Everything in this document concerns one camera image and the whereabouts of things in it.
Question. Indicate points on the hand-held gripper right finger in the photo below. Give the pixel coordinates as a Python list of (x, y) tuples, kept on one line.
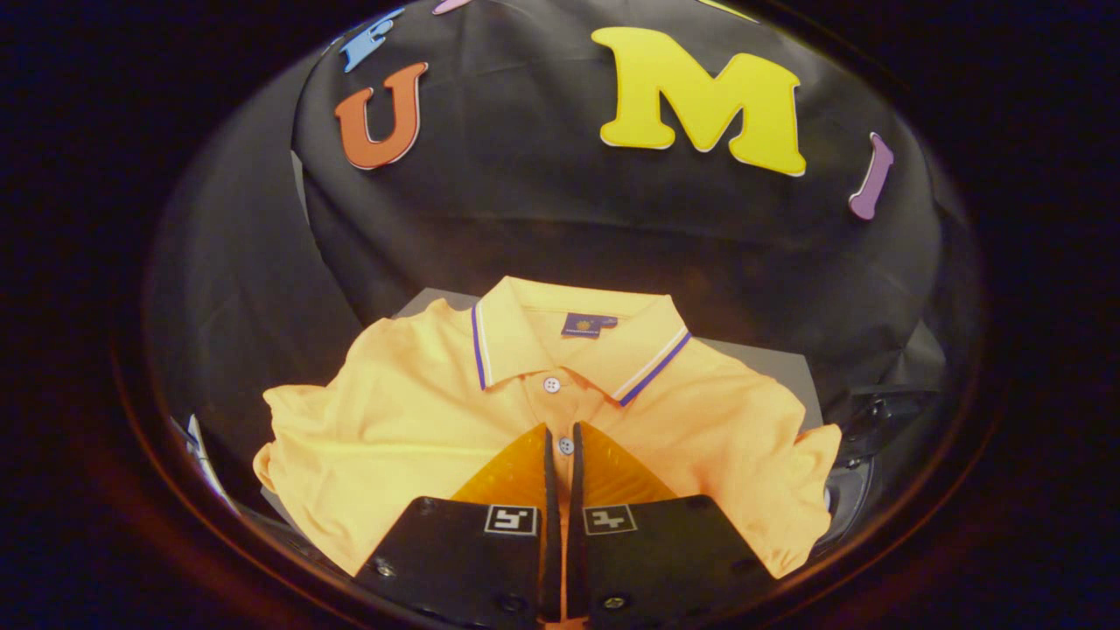
[(656, 560)]

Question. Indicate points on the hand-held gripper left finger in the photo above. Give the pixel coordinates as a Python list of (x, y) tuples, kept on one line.
[(472, 560)]

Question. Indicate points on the orange polo shirt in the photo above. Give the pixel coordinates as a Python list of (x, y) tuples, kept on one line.
[(394, 437)]

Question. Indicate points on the dark washing machine lid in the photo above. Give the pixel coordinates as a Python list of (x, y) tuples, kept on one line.
[(884, 416)]

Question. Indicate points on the grey cabinet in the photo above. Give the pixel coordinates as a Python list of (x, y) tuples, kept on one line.
[(787, 376)]

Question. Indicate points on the white and blue object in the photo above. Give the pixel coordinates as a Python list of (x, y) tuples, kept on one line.
[(206, 464)]

